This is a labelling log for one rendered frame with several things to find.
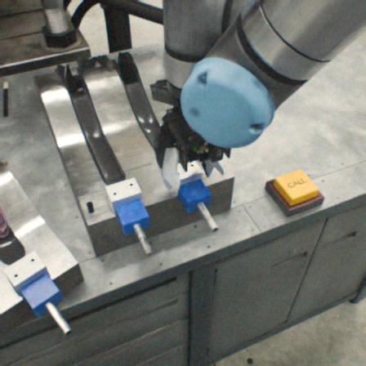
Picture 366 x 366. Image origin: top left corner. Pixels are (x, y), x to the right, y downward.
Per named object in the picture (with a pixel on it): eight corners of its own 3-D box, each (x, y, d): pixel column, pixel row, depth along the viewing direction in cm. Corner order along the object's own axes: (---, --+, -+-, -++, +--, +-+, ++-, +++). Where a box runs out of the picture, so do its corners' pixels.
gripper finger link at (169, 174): (163, 211, 66) (178, 165, 60) (150, 185, 69) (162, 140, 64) (181, 208, 67) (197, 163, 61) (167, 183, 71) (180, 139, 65)
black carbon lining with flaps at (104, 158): (188, 171, 77) (189, 131, 70) (102, 199, 72) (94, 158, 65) (126, 73, 98) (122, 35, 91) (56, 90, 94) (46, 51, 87)
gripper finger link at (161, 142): (151, 169, 65) (164, 122, 59) (148, 162, 66) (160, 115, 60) (179, 167, 67) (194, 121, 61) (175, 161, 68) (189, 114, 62)
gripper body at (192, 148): (183, 176, 59) (183, 106, 50) (160, 139, 65) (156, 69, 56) (231, 160, 61) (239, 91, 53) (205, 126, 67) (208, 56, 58)
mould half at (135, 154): (230, 209, 80) (237, 157, 70) (96, 257, 72) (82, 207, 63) (139, 73, 111) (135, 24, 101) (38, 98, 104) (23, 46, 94)
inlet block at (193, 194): (228, 234, 68) (230, 213, 64) (199, 245, 67) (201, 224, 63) (193, 180, 76) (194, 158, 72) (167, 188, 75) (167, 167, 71)
